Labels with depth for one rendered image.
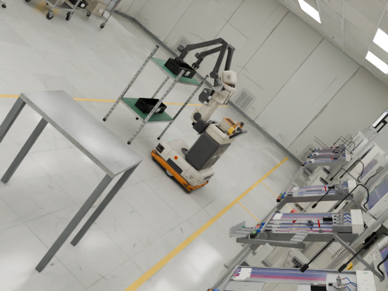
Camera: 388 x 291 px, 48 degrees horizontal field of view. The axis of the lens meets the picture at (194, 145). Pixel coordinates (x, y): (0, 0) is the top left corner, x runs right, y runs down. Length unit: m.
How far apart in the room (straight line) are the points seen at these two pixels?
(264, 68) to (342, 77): 2.07
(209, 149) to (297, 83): 7.50
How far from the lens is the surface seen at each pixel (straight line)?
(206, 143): 4.89
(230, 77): 5.01
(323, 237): 3.38
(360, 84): 12.09
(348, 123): 12.07
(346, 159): 8.02
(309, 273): 2.58
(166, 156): 5.05
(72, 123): 2.61
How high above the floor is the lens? 1.80
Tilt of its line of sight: 15 degrees down
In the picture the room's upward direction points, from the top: 39 degrees clockwise
